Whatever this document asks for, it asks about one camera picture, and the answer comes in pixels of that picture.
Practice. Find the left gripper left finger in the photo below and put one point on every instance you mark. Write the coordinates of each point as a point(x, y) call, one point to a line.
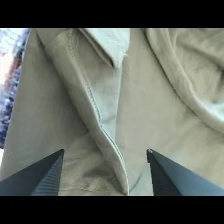
point(43, 178)

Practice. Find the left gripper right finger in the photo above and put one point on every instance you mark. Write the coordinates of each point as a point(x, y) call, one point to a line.
point(173, 178)

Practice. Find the olive green shirt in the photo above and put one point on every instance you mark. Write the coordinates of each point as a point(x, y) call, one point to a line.
point(140, 106)

